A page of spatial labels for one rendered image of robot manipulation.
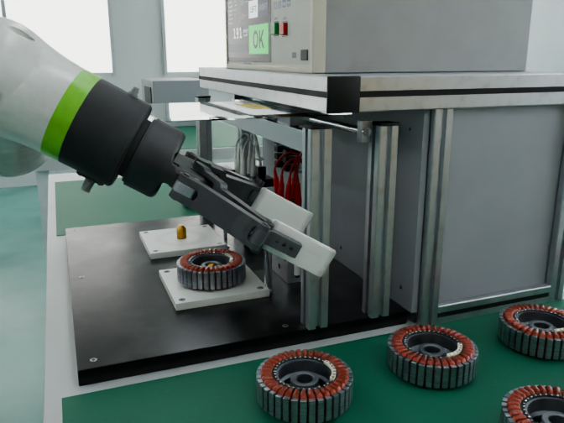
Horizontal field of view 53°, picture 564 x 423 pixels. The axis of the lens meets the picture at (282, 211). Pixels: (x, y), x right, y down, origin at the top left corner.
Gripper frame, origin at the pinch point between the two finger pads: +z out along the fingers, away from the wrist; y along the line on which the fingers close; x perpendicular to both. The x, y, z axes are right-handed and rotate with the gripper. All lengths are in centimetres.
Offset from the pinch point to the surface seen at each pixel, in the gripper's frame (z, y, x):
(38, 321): -32, -184, -128
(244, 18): -16, -53, 21
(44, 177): -55, -178, -65
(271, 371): 4.7, -0.6, -16.2
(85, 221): -27, -80, -38
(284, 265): 8.5, -31.3, -12.4
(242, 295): 2.9, -24.2, -17.8
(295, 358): 7.5, -3.3, -14.7
